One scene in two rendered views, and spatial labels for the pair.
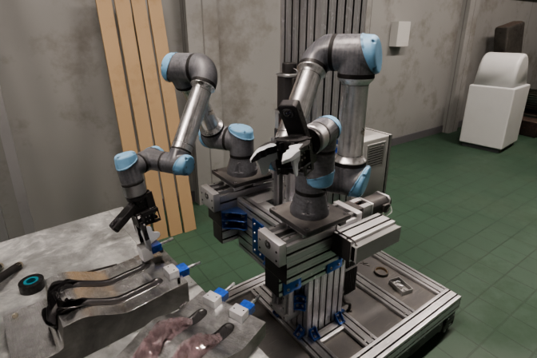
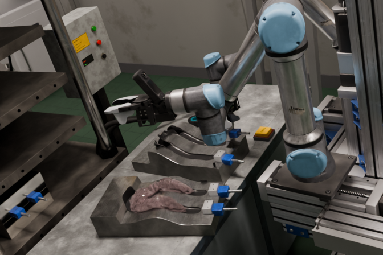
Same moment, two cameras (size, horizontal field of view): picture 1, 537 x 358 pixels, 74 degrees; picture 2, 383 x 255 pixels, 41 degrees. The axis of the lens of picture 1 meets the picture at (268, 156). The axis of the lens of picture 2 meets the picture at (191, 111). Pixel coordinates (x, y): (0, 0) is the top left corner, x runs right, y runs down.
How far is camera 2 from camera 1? 1.66 m
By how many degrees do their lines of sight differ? 72
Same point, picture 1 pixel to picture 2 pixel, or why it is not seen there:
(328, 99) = (371, 50)
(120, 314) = (175, 163)
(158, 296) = (198, 167)
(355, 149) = (288, 126)
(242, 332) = (195, 218)
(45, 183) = not seen: hidden behind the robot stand
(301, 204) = not seen: hidden behind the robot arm
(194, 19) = not seen: outside the picture
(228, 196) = (331, 118)
